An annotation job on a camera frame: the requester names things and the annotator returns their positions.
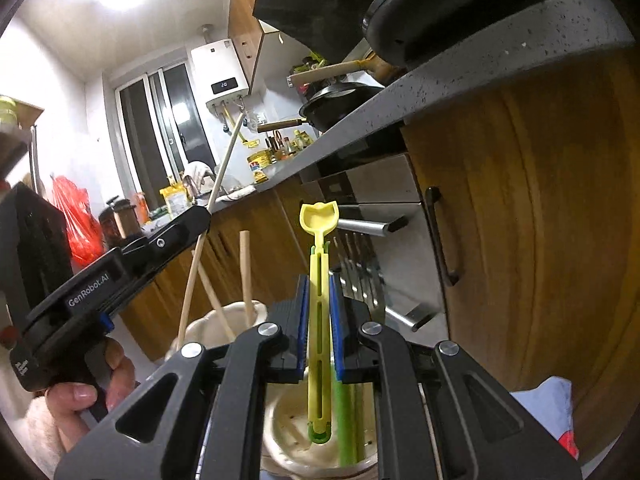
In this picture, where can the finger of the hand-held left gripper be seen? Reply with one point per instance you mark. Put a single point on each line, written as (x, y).
(175, 232)

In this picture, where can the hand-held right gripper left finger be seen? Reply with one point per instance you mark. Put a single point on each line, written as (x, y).
(303, 330)

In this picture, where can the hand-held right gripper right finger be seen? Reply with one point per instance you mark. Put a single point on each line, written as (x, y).
(338, 340)

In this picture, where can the silver metal fork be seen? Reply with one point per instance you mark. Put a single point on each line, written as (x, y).
(357, 280)

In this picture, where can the wooden chopstick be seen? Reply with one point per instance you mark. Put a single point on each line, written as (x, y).
(227, 160)
(215, 302)
(246, 275)

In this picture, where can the green plastic utensil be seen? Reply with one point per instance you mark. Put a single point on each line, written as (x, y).
(349, 425)

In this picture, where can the cream ceramic utensil holder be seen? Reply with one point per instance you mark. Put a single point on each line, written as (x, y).
(287, 425)

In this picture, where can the yellow plastic spoon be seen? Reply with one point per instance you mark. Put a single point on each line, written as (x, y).
(320, 220)

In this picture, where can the person's left hand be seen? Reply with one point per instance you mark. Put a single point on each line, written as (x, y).
(120, 375)

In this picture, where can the yellow food packet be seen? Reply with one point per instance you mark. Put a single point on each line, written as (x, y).
(174, 199)

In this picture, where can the dark lidded jar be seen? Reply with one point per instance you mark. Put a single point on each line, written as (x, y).
(120, 220)

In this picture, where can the white hanging towel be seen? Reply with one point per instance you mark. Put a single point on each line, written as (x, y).
(197, 172)

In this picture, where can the white rag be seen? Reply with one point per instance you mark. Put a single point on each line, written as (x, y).
(237, 193)

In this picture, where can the black appliance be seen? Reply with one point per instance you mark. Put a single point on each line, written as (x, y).
(30, 245)

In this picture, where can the wooden base cabinet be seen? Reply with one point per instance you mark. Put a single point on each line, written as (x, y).
(525, 210)
(265, 220)

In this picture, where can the red plastic bag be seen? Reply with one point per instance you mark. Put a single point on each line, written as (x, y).
(80, 225)

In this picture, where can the sliding glass door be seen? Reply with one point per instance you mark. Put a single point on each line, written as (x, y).
(165, 125)

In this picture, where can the yellow cooking oil bottle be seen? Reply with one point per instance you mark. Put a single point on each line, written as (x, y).
(260, 160)

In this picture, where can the row of sauce bottles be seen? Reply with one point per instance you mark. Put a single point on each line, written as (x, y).
(290, 145)

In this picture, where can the stainless steel built-in oven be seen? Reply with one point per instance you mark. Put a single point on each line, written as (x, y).
(370, 180)

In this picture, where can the white water heater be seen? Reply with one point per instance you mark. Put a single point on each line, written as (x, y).
(220, 70)

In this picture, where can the black wok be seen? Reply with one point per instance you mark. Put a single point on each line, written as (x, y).
(335, 102)

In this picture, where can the blue cartoon printed cloth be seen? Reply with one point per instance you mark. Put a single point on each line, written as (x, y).
(545, 410)

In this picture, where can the grey kitchen countertop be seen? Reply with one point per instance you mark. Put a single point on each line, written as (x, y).
(450, 85)

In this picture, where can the large black lidded pan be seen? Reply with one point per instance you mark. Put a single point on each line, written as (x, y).
(440, 15)

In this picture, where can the wooden wall cabinet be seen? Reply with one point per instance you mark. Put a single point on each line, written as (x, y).
(242, 10)

